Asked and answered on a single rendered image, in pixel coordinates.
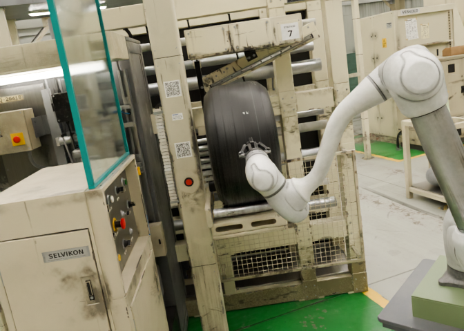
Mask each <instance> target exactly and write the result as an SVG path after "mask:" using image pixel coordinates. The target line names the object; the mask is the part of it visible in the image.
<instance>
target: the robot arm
mask: <svg viewBox="0 0 464 331"><path fill-rule="evenodd" d="M390 98H393V100H394V101H395V103H396V105H397V107H398V108H399V110H400V112H401V113H402V114H403V115H404V116H405V117H407V118H410V120H411V121H412V124H413V126H414V129H415V131H416V134H417V136H418V139H419V140H420V143H421V145H422V147H423V150H424V152H425V155H426V156H427V159H428V161H429V164H430V166H431V168H432V171H433V172H434V175H435V177H436V180H437V182H438V185H439V187H440V188H441V191H442V193H443V196H444V198H445V201H446V203H447V206H448V207H449V208H448V210H447V212H446V214H445V217H444V219H443V241H444V248H445V255H446V259H447V270H446V271H445V273H444V275H443V276H442V277H441V278H439V280H438V284H439V285H440V286H449V287H457V288H462V289H464V146H463V143H462V141H461V139H460V136H459V134H458V131H457V130H456V127H455V124H454V122H453V119H452V117H451V115H450V112H449V110H448V108H447V105H446V103H447V100H448V92H447V86H446V83H445V75H444V70H443V67H442V64H441V63H440V61H439V60H438V58H437V57H436V56H434V55H433V54H431V53H430V51H429V50H428V49H427V48H426V47H424V46H421V45H418V44H417V45H413V46H408V47H406V48H404V49H402V50H399V51H398V52H396V53H394V54H393V55H391V56H390V57H388V58H387V59H386V60H385V61H384V62H383V63H382V64H380V65H379V66H377V67H376V68H375V69H374V70H373V71H372V72H371V73H370V74H368V76H366V78H364V80H363V81H361V83H359V85H357V87H355V89H354V90H353V91H352V92H350V94H348V96H346V98H345V99H344V100H343V101H341V103H340V104H339V105H338V106H337V107H336V109H335V110H334V112H333V113H332V114H331V117H330V118H329V121H328V123H327V126H326V129H325V132H324V135H323V137H322V141H321V144H320V148H319V150H318V154H317V157H316V161H315V163H314V166H313V169H312V170H311V171H310V173H309V174H308V175H307V176H305V177H303V178H292V179H285V177H284V176H283V175H282V174H281V173H280V171H279V170H278V168H277V167H276V165H275V164H274V163H272V161H271V160H270V159H269V157H268V155H267V154H269V155H270V154H271V149H270V148H269V147H267V146H265V145H264V144H263V143H261V142H259V143H257V142H256V141H253V138H252V137H250V138H249V142H247V145H245V144H244V145H243V147H242V149H241V151H240V152H239V153H238V154H239V159H242V158H245V160H246V167H245V173H246V178H247V180H248V182H249V184H250V185H251V187H252V188H253V189H255V190H256V191H258V192H259V193H261V194H262V195H263V196H264V198H265V199H266V200H267V202H268V204H269V205H270V206H271V207H272V208H273V209H274V210H275V211H276V212H277V213H278V214H279V215H280V216H281V217H283V218H284V219H285V220H287V221H289V222H291V223H299V222H302V221H303V220H304V219H305V218H306V217H307V216H308V214H309V204H308V202H309V201H310V196H311V194H312V193H313V192H314V191H315V190H316V189H317V188H318V187H319V186H320V184H321V183H322V182H323V180H324V179H325V177H326V175H327V173H328V171H329V168H330V166H331V163H332V161H333V158H334V156H335V154H336V150H337V148H338V145H339V143H340V140H341V137H342V135H343V133H344V130H345V128H346V127H347V125H348V123H350V121H351V120H352V119H353V118H354V117H356V116H357V115H359V114H360V113H362V112H364V111H366V110H368V109H370V108H372V107H374V106H377V105H379V104H381V103H383V102H385V101H387V100H388V99H390ZM247 149H248V150H249V151H247Z"/></svg>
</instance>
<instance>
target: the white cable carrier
mask: <svg viewBox="0 0 464 331"><path fill-rule="evenodd" d="M158 111H162V108H158V109H155V110H154V112H158ZM155 119H156V120H155V122H157V123H156V126H157V129H158V130H157V132H159V133H158V135H159V139H160V140H159V142H160V146H161V147H160V148H161V149H162V150H161V152H162V158H163V162H164V168H165V174H166V181H167V184H168V190H169V191H168V192H169V193H170V194H169V196H170V200H171V201H175V200H179V198H178V197H177V191H176V190H177V189H176V185H175V179H174V175H173V174H174V173H173V167H172V166H171V165H172V163H171V155H170V151H169V147H168V144H167V143H168V139H167V137H166V136H167V134H165V133H166V131H165V130H166V128H165V124H164V121H163V120H164V118H163V115H162V114H157V115H156V116H155Z"/></svg>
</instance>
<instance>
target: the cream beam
mask: <svg viewBox="0 0 464 331"><path fill-rule="evenodd" d="M294 22H298V28H299V35H300V38H297V39H288V40H282V33H281V26H280V24H286V23H294ZM184 36H185V41H186V49H187V53H188V59H196V58H207V57H216V56H220V55H229V54H234V53H243V52H244V51H248V50H262V49H266V48H275V47H280V46H288V45H294V44H299V43H301V42H304V36H303V29H302V17H301V13H297V14H292V15H283V16H278V17H269V18H265V19H256V20H251V21H243V22H237V23H229V24H224V25H219V26H211V27H205V28H197V29H192V30H185V31H184Z"/></svg>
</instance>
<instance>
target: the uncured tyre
mask: <svg viewBox="0 0 464 331"><path fill-rule="evenodd" d="M249 82H255V81H246V82H238V83H233V84H227V85H226V84H224V85H223V86H222V85H219V86H214V87H213V88H210V89H209V91H208V92H207V93H206V95H205V96H204V108H203V110H204V125H205V130H206V140H207V145H208V150H209V158H210V163H211V170H212V174H213V181H214V184H215V189H216V191H217V195H218V198H219V199H220V201H222V202H223V203H224V204H226V205H228V206H232V207H233V206H238V205H246V204H251V203H256V202H265V201H267V200H266V199H265V198H264V196H263V195H262V194H261V193H259V192H258V191H256V190H255V189H253V188H252V187H251V185H250V184H249V182H248V180H247V177H246V173H245V167H246V160H245V158H242V159H239V154H238V153H239V152H240V151H241V149H242V147H243V145H244V144H245V145H247V142H249V138H250V137H252V138H253V141H256V142H257V143H259V142H261V143H263V144H264V145H265V146H267V147H269V148H270V149H271V154H270V155H269V154H267V155H268V157H269V159H270V160H271V161H272V163H274V164H275V166H276V167H277V168H278V170H279V171H280V173H282V162H281V154H280V143H279V138H278V130H277V126H276V119H275V115H274V112H273V107H272V104H271V100H270V97H269V94H268V91H267V89H266V88H265V87H264V86H263V85H261V84H260V83H258V82H255V83H256V84H257V85H250V83H249ZM246 110H249V115H245V116H242V111H246Z"/></svg>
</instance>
